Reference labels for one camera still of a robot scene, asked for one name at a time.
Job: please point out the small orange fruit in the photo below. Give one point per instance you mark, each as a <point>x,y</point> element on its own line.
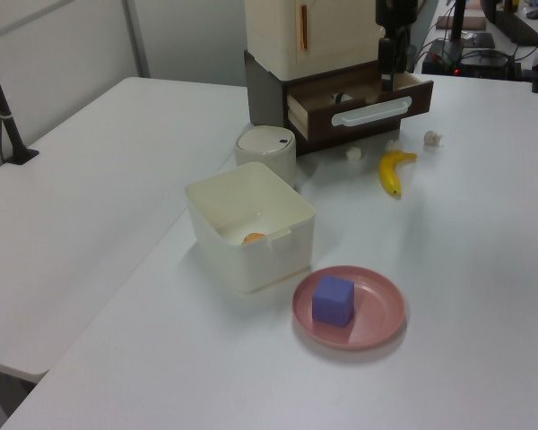
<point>253,238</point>

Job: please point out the white round lidded bin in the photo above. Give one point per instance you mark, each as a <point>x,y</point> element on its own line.
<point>265,152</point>

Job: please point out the dark computer mouse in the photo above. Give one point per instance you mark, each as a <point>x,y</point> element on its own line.
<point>536,13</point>

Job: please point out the yellow banana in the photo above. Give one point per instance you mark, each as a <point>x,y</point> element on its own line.
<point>389,172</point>

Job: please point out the black camera stand pole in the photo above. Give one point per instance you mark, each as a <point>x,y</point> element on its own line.
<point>2,112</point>

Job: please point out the cream toy fridge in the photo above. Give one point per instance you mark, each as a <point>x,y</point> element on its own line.
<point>323,31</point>

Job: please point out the purple cube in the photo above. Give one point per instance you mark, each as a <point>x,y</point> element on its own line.
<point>332,301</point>

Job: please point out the brown grey drawer cabinet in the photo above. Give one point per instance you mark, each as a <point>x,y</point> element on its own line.
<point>264,89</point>

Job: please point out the black electronics box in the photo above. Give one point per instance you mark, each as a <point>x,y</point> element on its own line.
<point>479,62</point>

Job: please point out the pink plate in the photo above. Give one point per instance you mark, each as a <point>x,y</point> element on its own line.
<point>376,313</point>

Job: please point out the black upright stand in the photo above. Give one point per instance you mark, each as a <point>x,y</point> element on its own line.
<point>458,20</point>

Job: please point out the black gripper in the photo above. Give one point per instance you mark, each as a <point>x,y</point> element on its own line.
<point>394,11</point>

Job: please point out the white partition post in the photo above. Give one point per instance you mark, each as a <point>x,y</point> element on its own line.
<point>135,38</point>

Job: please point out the white crumpled paper ball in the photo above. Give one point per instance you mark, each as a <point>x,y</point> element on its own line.
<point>432,137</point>
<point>353,153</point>

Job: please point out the cream square plastic box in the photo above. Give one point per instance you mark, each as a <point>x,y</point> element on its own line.
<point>251,233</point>

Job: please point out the black monitor base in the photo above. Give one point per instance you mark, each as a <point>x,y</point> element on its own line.
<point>515,27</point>

